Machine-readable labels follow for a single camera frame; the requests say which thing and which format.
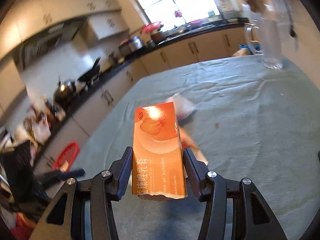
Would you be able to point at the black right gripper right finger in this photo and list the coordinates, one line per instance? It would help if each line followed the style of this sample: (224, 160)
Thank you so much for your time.
(252, 216)

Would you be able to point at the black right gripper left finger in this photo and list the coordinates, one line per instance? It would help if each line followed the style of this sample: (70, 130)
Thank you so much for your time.
(64, 218)

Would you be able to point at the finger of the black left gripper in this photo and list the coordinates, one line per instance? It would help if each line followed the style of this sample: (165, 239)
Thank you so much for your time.
(49, 179)

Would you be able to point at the white orange snack bag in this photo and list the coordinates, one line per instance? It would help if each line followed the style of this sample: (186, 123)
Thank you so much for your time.
(187, 142)

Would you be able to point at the orange medicine box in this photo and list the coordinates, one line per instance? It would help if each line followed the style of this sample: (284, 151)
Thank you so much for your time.
(157, 166)

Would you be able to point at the pink white plastic bag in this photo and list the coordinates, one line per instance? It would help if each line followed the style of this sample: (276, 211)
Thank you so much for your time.
(183, 107)

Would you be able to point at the beige lower kitchen cabinets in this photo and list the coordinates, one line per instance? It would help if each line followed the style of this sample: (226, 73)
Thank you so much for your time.
(87, 109)

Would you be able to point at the red plastic mesh basket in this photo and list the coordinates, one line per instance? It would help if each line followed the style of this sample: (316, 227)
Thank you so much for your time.
(66, 158)

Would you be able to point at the black lidded wok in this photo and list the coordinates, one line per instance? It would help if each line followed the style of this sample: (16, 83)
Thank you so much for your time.
(65, 93)

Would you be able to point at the grey-blue table cloth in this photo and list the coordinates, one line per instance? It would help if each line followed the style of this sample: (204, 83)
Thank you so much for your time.
(250, 121)

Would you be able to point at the clear glass pitcher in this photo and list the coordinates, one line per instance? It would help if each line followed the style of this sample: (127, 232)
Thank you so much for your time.
(269, 42)

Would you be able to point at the pink colander bowl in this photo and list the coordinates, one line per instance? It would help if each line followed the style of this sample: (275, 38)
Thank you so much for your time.
(151, 27)

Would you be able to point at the beige upper wall cabinet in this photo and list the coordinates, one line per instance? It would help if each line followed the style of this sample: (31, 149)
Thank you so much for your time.
(26, 18)

